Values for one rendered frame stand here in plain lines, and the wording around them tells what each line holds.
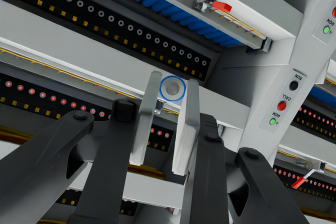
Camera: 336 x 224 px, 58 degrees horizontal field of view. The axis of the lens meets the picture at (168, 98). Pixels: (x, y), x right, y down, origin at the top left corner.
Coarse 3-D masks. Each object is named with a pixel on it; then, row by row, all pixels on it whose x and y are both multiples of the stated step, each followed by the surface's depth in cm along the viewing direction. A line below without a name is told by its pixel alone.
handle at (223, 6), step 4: (204, 4) 46; (208, 4) 46; (212, 4) 43; (216, 4) 42; (220, 4) 41; (224, 4) 40; (228, 4) 40; (204, 8) 46; (216, 8) 44; (220, 8) 42; (224, 8) 40; (228, 8) 41
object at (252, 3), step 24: (96, 0) 56; (240, 0) 47; (264, 0) 49; (144, 24) 60; (264, 24) 52; (288, 24) 52; (192, 48) 66; (240, 48) 65; (264, 48) 56; (288, 48) 53
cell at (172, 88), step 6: (168, 78) 20; (174, 78) 20; (180, 78) 20; (162, 84) 20; (168, 84) 20; (174, 84) 20; (180, 84) 20; (162, 90) 20; (168, 90) 20; (174, 90) 20; (180, 90) 20; (162, 96) 20; (168, 96) 20; (174, 96) 20; (180, 96) 20
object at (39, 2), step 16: (32, 0) 52; (48, 0) 53; (64, 0) 54; (80, 0) 55; (64, 16) 54; (80, 16) 55; (96, 16) 57; (96, 32) 57; (112, 32) 58; (128, 32) 60; (144, 32) 61; (144, 48) 61; (160, 48) 63; (176, 48) 65; (176, 64) 64; (192, 64) 66; (208, 64) 68
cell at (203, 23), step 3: (198, 21) 56; (201, 21) 55; (189, 24) 59; (192, 24) 58; (195, 24) 57; (198, 24) 57; (201, 24) 56; (204, 24) 55; (207, 24) 55; (189, 27) 60; (192, 27) 59; (195, 27) 58; (198, 27) 58
